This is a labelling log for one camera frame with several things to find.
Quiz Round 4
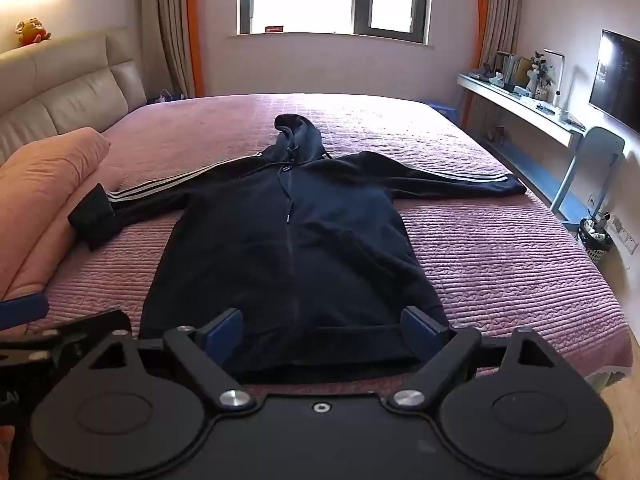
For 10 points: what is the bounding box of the beige padded headboard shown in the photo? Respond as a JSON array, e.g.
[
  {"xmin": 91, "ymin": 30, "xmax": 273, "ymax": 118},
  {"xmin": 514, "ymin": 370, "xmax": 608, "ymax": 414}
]
[{"xmin": 0, "ymin": 26, "xmax": 147, "ymax": 167}]

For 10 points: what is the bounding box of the flower vase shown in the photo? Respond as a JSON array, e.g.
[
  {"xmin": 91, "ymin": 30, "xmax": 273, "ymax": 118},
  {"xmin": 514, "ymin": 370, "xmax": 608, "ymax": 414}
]
[{"xmin": 528, "ymin": 50, "xmax": 556, "ymax": 101}]

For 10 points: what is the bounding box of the grey-blue chair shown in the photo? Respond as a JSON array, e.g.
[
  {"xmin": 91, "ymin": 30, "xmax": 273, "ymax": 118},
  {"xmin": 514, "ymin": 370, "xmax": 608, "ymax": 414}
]
[{"xmin": 549, "ymin": 126, "xmax": 626, "ymax": 214}]

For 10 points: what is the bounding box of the white wall desk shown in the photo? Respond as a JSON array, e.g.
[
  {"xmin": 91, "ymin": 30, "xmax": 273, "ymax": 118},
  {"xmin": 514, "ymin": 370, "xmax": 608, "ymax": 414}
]
[{"xmin": 457, "ymin": 72, "xmax": 589, "ymax": 225}]

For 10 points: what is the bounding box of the wall socket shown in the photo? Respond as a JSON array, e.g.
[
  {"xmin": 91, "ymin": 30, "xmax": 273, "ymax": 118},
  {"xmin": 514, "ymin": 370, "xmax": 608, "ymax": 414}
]
[{"xmin": 609, "ymin": 214, "xmax": 639, "ymax": 254}]

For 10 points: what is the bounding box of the wall television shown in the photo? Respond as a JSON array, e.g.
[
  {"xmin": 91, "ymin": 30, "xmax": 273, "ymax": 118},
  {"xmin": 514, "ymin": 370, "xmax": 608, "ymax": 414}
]
[{"xmin": 588, "ymin": 30, "xmax": 640, "ymax": 135}]

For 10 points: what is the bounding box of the blue storage box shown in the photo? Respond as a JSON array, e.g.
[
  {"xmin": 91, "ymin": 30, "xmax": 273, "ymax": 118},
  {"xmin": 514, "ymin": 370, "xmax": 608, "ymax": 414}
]
[{"xmin": 425, "ymin": 99, "xmax": 459, "ymax": 122}]

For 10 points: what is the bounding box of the black zip hoodie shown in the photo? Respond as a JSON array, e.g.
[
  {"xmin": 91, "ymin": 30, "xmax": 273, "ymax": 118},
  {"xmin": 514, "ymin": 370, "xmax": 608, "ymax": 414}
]
[{"xmin": 67, "ymin": 113, "xmax": 528, "ymax": 382}]

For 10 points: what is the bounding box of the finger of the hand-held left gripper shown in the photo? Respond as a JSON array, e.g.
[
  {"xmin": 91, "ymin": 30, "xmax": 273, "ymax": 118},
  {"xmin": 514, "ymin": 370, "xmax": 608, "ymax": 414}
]
[
  {"xmin": 0, "ymin": 309, "xmax": 134, "ymax": 377},
  {"xmin": 0, "ymin": 294, "xmax": 50, "ymax": 332}
]

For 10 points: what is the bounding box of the black waste basket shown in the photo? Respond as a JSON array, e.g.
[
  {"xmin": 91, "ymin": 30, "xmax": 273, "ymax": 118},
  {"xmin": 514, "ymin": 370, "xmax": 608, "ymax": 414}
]
[{"xmin": 577, "ymin": 214, "xmax": 615, "ymax": 261}]

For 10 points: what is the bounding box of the bed with pink bedspread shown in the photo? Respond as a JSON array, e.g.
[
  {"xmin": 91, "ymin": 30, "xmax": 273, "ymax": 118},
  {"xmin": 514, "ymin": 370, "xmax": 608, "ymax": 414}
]
[{"xmin": 0, "ymin": 92, "xmax": 635, "ymax": 397}]

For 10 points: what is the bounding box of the beige and orange curtain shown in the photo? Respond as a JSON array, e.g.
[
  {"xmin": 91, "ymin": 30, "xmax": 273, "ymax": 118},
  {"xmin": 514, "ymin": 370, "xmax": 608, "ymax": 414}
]
[
  {"xmin": 139, "ymin": 0, "xmax": 205, "ymax": 100},
  {"xmin": 462, "ymin": 0, "xmax": 527, "ymax": 133}
]

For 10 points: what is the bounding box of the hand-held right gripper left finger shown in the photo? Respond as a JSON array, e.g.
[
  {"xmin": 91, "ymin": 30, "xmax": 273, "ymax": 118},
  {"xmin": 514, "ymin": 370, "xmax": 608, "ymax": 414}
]
[{"xmin": 87, "ymin": 308, "xmax": 256, "ymax": 411}]

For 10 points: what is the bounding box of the white desk lamp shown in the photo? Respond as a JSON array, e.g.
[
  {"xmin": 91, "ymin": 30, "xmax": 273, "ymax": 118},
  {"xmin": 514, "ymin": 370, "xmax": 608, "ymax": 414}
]
[{"xmin": 543, "ymin": 48, "xmax": 568, "ymax": 111}]

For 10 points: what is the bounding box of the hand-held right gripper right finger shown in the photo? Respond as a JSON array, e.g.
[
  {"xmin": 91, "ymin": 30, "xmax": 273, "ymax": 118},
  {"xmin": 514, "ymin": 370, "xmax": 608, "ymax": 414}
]
[{"xmin": 385, "ymin": 306, "xmax": 557, "ymax": 411}]

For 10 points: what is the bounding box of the orange plush toy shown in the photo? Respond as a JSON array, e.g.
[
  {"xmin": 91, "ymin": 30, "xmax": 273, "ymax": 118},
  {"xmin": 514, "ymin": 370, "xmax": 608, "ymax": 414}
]
[{"xmin": 15, "ymin": 17, "xmax": 53, "ymax": 47}]

